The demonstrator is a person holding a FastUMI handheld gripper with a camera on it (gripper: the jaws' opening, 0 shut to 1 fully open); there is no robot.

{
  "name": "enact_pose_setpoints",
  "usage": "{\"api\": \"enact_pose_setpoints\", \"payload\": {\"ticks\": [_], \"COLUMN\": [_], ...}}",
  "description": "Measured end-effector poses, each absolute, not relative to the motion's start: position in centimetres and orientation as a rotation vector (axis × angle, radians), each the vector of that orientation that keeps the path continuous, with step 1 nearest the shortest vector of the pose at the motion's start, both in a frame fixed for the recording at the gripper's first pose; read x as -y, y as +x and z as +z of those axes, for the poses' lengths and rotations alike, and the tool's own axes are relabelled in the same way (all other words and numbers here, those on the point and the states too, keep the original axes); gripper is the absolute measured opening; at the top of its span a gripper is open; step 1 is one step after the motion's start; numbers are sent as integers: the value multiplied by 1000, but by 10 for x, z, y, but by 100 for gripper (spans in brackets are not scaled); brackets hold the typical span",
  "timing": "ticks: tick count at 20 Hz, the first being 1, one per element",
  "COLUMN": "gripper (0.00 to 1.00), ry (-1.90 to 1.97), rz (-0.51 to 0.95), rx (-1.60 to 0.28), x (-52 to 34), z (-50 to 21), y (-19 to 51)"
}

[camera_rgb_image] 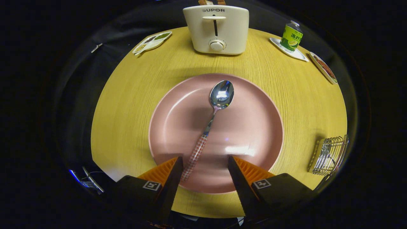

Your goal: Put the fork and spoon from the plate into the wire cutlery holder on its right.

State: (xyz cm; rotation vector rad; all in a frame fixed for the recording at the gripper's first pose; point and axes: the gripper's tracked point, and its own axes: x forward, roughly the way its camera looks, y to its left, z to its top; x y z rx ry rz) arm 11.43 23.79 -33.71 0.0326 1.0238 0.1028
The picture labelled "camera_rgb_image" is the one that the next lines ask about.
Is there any perforated metal tray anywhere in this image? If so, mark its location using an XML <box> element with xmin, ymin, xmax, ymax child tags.
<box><xmin>307</xmin><ymin>135</ymin><xmax>349</xmax><ymax>176</ymax></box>

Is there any white toaster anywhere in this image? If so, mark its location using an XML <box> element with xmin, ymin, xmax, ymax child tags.
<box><xmin>183</xmin><ymin>5</ymin><xmax>250</xmax><ymax>55</ymax></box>

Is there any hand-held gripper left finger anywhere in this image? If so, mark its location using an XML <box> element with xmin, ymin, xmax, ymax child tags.
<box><xmin>111</xmin><ymin>156</ymin><xmax>184</xmax><ymax>226</ymax></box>

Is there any brown meat piece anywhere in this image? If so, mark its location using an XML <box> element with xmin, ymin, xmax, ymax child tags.
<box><xmin>315</xmin><ymin>56</ymin><xmax>337</xmax><ymax>80</ymax></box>

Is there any laptop computer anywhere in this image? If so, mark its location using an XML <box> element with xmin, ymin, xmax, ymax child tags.
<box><xmin>69</xmin><ymin>166</ymin><xmax>105</xmax><ymax>194</ymax></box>

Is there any white divided condiment dish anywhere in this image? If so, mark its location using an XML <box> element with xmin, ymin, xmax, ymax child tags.
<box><xmin>132</xmin><ymin>31</ymin><xmax>173</xmax><ymax>56</ymax></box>

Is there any spoon with checked handle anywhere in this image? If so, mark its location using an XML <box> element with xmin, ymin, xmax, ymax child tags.
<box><xmin>180</xmin><ymin>80</ymin><xmax>235</xmax><ymax>182</ymax></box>

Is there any white food plate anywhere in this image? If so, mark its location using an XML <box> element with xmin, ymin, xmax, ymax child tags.
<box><xmin>309</xmin><ymin>52</ymin><xmax>338</xmax><ymax>85</ymax></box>

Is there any green tea bottle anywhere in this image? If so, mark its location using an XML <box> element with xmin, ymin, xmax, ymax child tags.
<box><xmin>279</xmin><ymin>20</ymin><xmax>303</xmax><ymax>52</ymax></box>

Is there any white square coaster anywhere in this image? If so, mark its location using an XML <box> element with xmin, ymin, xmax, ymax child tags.
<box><xmin>269</xmin><ymin>38</ymin><xmax>309</xmax><ymax>62</ymax></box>

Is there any pink plate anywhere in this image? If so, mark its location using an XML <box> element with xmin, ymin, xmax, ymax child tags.
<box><xmin>148</xmin><ymin>73</ymin><xmax>284</xmax><ymax>194</ymax></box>

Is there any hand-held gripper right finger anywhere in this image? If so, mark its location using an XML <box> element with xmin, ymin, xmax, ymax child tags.
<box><xmin>228</xmin><ymin>155</ymin><xmax>318</xmax><ymax>225</ymax></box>

